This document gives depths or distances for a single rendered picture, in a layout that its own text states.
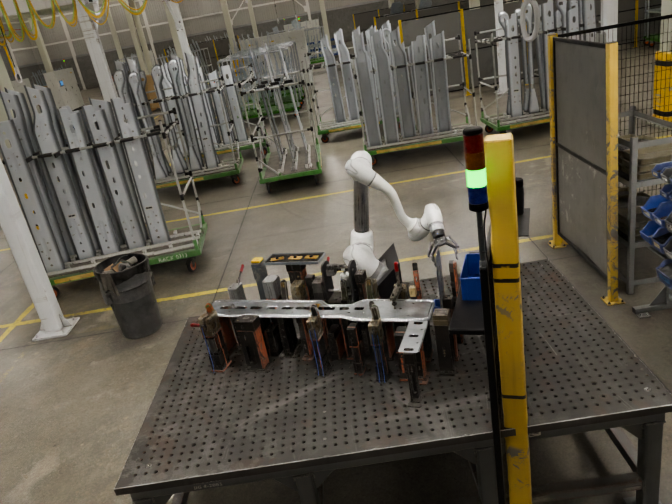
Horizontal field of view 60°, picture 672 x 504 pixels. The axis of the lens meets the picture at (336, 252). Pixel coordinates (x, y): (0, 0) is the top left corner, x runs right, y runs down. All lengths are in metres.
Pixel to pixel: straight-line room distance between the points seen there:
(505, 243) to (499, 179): 0.26
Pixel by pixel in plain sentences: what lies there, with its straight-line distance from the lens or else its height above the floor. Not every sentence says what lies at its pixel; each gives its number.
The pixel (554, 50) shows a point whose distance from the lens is 5.64.
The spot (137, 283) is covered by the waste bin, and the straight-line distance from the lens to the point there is 5.59.
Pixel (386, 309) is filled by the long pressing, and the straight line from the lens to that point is 3.17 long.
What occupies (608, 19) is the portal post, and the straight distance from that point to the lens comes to 9.54.
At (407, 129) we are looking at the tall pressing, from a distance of 10.20.
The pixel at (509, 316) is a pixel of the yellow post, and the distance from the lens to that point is 2.48.
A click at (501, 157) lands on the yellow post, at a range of 2.21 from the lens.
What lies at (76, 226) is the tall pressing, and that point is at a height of 0.71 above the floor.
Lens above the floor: 2.53
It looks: 22 degrees down
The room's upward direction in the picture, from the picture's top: 10 degrees counter-clockwise
